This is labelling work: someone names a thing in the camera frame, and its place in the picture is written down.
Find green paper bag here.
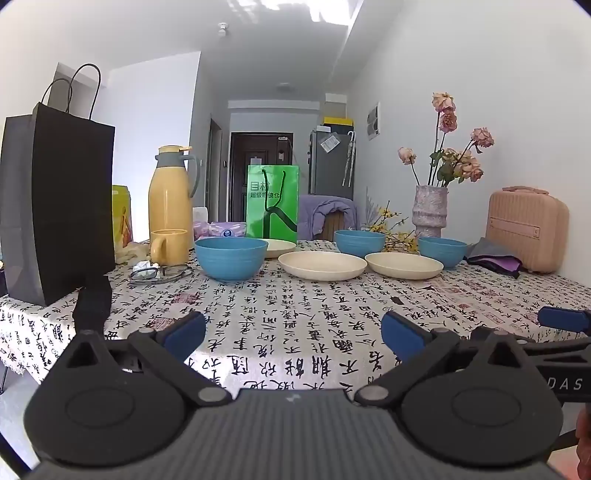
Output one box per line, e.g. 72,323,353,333
246,164,300,241

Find printed tablecloth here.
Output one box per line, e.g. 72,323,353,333
0,239,591,394

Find grey refrigerator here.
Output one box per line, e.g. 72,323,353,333
308,128,355,200

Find wooden chair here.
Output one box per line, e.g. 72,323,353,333
322,211,348,241

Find yellow-green packet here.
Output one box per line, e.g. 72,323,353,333
112,185,134,252

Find white cardboard box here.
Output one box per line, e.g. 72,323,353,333
324,93,347,118

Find dried pink roses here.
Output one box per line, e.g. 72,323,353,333
398,92,495,188

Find yellow thermos jug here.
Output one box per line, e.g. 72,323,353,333
148,145,202,252

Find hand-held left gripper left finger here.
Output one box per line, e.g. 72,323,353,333
60,311,234,409

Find blue bowl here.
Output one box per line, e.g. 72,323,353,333
334,229,387,258
418,237,468,270
194,237,269,282

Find white folded umbrella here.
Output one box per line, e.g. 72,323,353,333
342,130,358,188

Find person's right hand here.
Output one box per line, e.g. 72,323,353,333
575,407,591,480

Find grey cloth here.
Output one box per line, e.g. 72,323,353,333
464,237,520,271

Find eyeglasses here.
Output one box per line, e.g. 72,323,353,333
128,263,194,285

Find purple tissue pack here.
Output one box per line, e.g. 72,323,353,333
193,220,248,240

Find pink hard case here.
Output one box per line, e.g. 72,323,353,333
485,186,570,273

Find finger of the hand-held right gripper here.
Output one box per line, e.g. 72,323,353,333
522,336,591,365
537,306,591,332

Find purple cloth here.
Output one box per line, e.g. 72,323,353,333
475,257,524,279

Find dark brown door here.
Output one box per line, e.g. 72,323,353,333
229,131,294,222

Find black paper bag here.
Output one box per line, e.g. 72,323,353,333
0,62,116,308

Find beige gloves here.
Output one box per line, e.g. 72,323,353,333
114,241,152,265

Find purple puffer jacket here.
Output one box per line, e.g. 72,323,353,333
298,194,359,241

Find yellow mug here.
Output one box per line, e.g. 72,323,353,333
150,229,190,267

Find cream plate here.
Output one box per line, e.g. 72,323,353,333
364,251,444,281
261,239,297,258
277,250,368,281

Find yellow flower branch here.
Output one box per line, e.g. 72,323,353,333
364,200,419,253

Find pink white ceramic vase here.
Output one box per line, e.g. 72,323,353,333
412,185,449,239

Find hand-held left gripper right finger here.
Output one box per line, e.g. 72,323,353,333
355,310,536,409

